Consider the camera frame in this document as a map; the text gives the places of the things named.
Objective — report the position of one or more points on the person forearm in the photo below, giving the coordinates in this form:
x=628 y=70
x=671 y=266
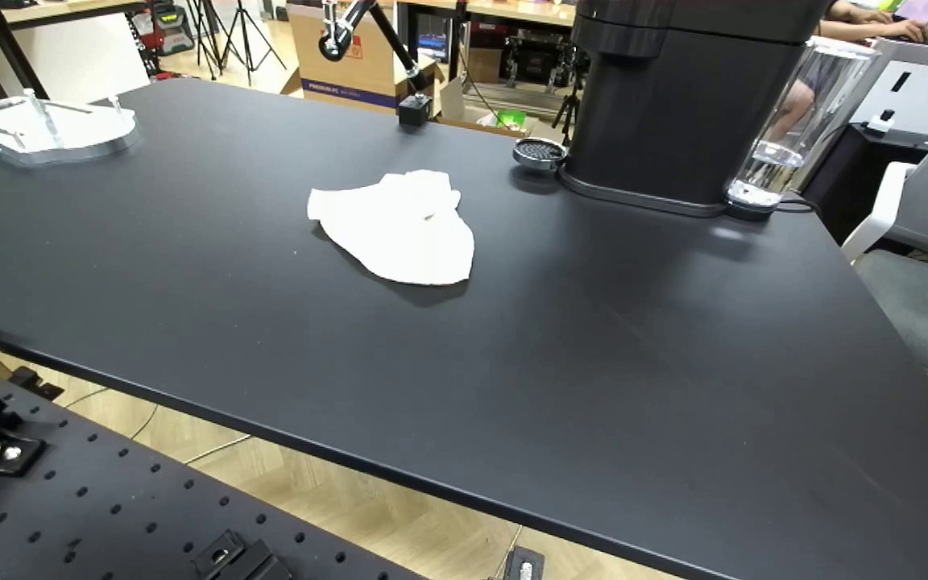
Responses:
x=861 y=26

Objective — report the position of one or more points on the white cloth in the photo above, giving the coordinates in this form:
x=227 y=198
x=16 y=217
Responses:
x=403 y=229

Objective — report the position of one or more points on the small black round lid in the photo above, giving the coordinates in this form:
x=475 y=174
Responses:
x=540 y=152

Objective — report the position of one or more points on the white panel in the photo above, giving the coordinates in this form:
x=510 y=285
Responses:
x=88 y=60

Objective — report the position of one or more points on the large black appliance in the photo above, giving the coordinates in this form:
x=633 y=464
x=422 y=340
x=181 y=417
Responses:
x=657 y=108

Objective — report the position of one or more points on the black perforated board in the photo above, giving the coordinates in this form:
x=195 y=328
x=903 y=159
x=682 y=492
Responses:
x=109 y=504

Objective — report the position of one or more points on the black camera tripod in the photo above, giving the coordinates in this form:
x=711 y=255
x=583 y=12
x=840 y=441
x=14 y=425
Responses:
x=242 y=35

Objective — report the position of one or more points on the small black metal mount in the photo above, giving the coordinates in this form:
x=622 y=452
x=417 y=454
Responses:
x=523 y=564

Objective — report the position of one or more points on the black bracket on board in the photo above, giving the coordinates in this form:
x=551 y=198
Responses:
x=239 y=559

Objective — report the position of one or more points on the white side desk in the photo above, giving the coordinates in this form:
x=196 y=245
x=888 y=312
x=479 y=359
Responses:
x=920 y=91

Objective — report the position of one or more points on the cardboard box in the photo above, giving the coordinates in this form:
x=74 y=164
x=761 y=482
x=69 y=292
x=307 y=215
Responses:
x=363 y=64

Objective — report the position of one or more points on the wooden desk with black legs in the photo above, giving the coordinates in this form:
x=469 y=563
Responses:
x=14 y=15

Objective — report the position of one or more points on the clear plastic jug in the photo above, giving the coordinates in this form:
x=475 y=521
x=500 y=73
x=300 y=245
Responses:
x=802 y=114

